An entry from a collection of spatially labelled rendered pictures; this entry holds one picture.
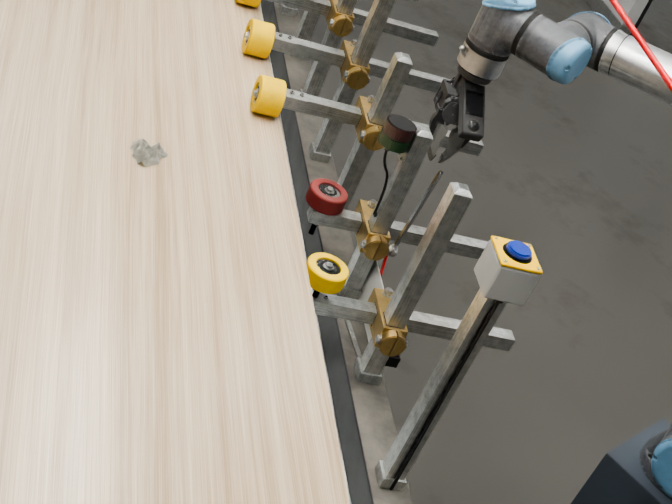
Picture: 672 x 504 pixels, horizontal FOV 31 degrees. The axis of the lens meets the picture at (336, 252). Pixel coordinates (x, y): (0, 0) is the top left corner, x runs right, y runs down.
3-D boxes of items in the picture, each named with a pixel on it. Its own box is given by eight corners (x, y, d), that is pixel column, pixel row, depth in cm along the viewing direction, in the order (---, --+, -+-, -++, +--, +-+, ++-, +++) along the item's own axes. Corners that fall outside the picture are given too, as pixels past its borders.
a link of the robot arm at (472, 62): (512, 66, 226) (466, 52, 224) (501, 88, 229) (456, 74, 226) (503, 44, 233) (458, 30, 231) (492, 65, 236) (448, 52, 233)
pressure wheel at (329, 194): (326, 225, 246) (346, 180, 240) (331, 248, 240) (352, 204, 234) (290, 217, 244) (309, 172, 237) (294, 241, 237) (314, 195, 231)
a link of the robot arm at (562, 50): (605, 38, 222) (550, 4, 226) (582, 50, 213) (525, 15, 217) (581, 80, 228) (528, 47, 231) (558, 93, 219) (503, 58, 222)
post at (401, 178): (342, 310, 253) (431, 125, 227) (345, 321, 250) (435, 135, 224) (327, 307, 252) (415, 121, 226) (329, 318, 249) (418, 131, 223)
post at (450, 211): (368, 378, 231) (470, 182, 205) (371, 391, 229) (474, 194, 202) (352, 375, 230) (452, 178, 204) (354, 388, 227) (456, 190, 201)
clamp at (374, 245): (373, 222, 249) (382, 203, 246) (383, 263, 238) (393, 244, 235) (348, 217, 247) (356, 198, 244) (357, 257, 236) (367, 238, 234)
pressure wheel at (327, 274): (303, 290, 226) (324, 244, 219) (336, 315, 223) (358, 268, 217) (279, 306, 219) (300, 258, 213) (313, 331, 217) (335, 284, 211)
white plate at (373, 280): (352, 263, 256) (369, 227, 251) (371, 345, 236) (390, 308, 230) (350, 262, 256) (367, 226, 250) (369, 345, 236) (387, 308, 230)
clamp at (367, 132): (374, 120, 263) (382, 101, 260) (384, 154, 252) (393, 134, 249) (348, 113, 261) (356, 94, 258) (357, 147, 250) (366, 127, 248)
